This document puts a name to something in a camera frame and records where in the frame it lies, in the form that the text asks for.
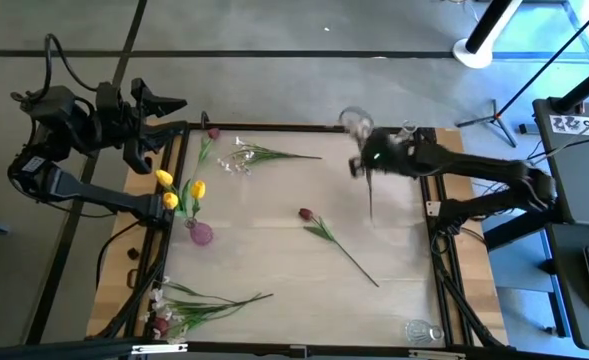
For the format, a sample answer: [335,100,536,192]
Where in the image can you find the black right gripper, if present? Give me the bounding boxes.
[348,127,423,179]

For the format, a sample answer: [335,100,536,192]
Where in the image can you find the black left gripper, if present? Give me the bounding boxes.
[93,77,189,176]

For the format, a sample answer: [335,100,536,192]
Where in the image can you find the red artificial tulip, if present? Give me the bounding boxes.
[298,207,380,289]
[151,314,175,340]
[193,127,223,174]

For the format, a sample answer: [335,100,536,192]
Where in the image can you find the purple glass vase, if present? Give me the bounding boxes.
[184,216,215,247]

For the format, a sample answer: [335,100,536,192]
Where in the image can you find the round clear glass vase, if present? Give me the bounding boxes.
[404,319,445,347]

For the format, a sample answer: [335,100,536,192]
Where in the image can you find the thin black tripod stand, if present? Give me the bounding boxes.
[456,0,589,149]

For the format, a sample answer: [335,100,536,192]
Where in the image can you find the grey laptop with sticker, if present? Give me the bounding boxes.
[532,97,589,229]

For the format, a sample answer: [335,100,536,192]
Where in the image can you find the thick black pole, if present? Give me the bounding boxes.
[553,57,589,114]

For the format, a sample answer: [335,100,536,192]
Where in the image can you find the black overhead rig beam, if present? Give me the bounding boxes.
[0,339,589,360]

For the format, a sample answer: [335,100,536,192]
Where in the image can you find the black metal table frame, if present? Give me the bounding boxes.
[93,121,508,350]

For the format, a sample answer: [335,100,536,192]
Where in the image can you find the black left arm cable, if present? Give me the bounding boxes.
[11,32,100,101]

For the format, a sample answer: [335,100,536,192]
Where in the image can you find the black cable on wood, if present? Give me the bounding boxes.
[95,219,143,291]

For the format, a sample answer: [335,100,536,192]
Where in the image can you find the black left cable bundle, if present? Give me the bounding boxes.
[98,227,171,339]

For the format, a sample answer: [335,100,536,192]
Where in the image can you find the black cable bundle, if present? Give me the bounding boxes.
[98,227,171,339]
[431,219,500,349]

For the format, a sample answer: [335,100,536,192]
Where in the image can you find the black right cable bundle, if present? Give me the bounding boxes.
[431,219,500,349]

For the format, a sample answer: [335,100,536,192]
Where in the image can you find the black side table frame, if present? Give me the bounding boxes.
[483,209,573,339]

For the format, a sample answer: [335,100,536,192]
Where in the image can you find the silver beam bracket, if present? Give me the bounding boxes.
[407,349,466,360]
[131,343,189,355]

